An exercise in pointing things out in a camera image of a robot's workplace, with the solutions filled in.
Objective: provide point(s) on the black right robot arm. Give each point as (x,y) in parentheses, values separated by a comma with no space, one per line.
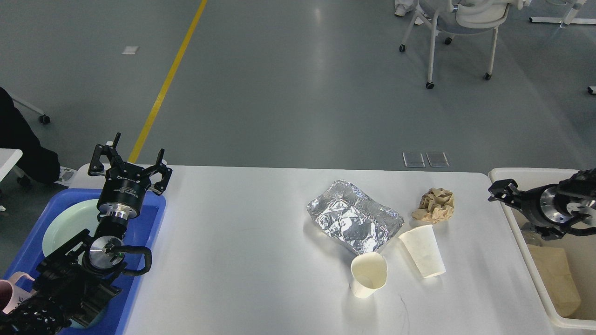
(553,210)

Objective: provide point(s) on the white side table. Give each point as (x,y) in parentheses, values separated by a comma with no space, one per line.
(8,159)

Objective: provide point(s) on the white paper cup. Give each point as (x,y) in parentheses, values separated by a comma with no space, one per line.
(369,273)

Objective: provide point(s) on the crumpled aluminium foil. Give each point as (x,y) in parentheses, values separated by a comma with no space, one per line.
(347,214)

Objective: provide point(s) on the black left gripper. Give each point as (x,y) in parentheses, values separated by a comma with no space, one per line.
(122,194)

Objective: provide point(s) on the white paper bowl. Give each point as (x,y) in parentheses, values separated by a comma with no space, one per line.
(422,246)

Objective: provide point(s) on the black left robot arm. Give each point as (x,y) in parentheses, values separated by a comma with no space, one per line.
(75,282)

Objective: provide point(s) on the brown paper ball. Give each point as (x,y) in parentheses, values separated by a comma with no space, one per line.
(436,205)

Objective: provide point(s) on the right floor socket plate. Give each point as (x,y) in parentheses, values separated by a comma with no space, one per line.
(437,159)

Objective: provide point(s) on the mint green round plate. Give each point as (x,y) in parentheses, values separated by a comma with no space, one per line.
(67,224)

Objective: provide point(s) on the pink HOME mug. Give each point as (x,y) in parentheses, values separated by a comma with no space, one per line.
(11,295)

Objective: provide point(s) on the floor socket plate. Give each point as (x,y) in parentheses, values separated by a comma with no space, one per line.
(437,159)
(413,159)

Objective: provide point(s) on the person in black trousers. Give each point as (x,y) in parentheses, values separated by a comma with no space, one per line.
(37,162)

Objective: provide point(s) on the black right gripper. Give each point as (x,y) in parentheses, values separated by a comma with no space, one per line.
(528,202)

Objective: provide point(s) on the white office chair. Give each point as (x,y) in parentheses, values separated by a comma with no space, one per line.
(460,17)

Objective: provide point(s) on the left floor socket plate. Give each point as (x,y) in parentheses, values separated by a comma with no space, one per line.
(413,159)

